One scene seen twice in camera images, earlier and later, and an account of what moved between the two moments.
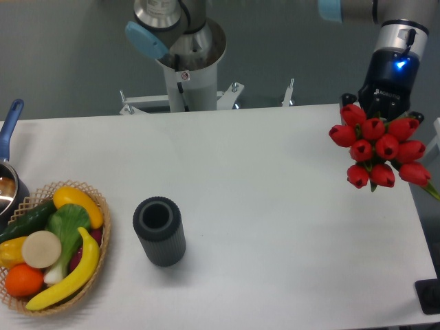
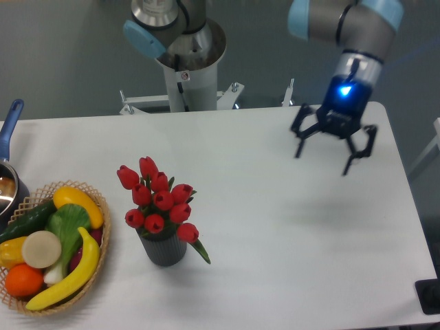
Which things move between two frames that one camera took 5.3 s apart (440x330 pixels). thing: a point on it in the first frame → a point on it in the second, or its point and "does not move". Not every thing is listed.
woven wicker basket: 42,196 does not move
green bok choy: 65,221 does not move
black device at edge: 428,293 does not move
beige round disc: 41,249 does not move
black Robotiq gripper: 386,92 → 344,105
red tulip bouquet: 377,148 → 159,206
